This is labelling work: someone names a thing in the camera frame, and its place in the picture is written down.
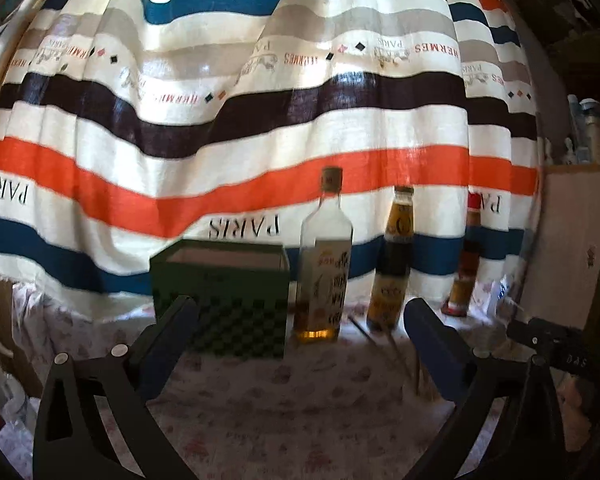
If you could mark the light blue bottle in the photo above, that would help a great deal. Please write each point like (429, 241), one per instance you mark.
(573, 130)

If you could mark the person's right hand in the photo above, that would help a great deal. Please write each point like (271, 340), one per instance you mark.
(577, 402)

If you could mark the clear cooking wine bottle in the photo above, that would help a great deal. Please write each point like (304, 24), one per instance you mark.
(325, 270)

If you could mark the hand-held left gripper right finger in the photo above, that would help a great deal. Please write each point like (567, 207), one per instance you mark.
(437, 355)

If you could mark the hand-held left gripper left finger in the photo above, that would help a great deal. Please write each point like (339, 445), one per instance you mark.
(167, 345)

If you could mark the red capped sauce bottle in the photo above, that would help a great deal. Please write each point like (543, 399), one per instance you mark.
(462, 280)

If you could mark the dark soy sauce bottle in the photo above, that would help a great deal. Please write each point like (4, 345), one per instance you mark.
(390, 285)

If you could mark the bear print cloth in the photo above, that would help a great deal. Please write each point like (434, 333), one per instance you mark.
(80, 325)

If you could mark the grey flask bottle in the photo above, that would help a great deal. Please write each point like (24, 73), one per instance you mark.
(597, 135)

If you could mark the pink printed tablecloth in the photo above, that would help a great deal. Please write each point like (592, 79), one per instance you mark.
(290, 420)

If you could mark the green checkered box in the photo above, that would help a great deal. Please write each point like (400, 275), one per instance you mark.
(240, 300)

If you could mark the striped curtain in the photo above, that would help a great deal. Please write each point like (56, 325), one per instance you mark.
(230, 110)

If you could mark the clear spray bottle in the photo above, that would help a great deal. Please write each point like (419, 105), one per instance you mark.
(5, 395)

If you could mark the white charger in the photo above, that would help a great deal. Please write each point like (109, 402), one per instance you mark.
(505, 295)

